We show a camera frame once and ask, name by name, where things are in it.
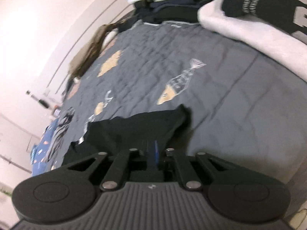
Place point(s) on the black garment grey print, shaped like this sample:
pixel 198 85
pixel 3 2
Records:
pixel 271 4

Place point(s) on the white folded sweatshirt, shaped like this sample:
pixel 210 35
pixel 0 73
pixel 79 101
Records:
pixel 239 26

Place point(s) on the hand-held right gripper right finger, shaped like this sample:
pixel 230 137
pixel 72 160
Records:
pixel 156 154

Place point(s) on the khaki folded garment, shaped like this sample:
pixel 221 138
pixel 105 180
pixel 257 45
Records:
pixel 88 52

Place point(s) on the blue carrot print pillow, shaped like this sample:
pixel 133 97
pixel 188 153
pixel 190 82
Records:
pixel 40 153

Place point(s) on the grey and black garment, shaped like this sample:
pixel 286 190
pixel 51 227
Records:
pixel 60 129

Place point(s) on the black t-shirt white print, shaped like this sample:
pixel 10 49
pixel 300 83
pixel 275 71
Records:
pixel 134 129

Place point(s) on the black hairbrush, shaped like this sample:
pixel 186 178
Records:
pixel 43 103

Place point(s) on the small brown box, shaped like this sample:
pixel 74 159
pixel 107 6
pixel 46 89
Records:
pixel 56 111

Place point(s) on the dark grey pillow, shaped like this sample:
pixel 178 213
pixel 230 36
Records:
pixel 69 87

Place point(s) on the white headboard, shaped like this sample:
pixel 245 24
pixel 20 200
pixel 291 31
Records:
pixel 96 21

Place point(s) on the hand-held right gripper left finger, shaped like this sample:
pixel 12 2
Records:
pixel 136 158

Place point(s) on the grey quilted bedspread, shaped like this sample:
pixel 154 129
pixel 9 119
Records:
pixel 215 100

